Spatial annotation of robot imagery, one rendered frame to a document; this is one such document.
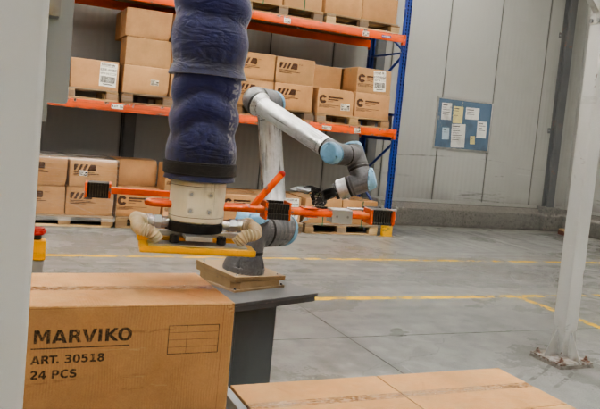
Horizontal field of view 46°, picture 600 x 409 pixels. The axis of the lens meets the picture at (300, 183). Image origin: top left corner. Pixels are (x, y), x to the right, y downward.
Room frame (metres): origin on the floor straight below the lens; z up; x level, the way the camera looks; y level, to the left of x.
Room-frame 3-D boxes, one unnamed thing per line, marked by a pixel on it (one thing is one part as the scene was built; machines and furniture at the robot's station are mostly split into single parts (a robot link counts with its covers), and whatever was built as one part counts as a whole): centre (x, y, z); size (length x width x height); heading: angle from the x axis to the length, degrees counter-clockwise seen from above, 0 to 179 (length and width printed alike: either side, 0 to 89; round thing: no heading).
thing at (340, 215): (2.31, -0.14, 1.20); 0.07 x 0.07 x 0.04; 15
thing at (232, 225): (2.19, 0.31, 1.14); 0.34 x 0.25 x 0.06; 105
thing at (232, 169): (2.19, 0.31, 1.32); 0.23 x 0.23 x 0.04
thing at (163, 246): (2.10, 0.29, 1.10); 0.34 x 0.10 x 0.05; 105
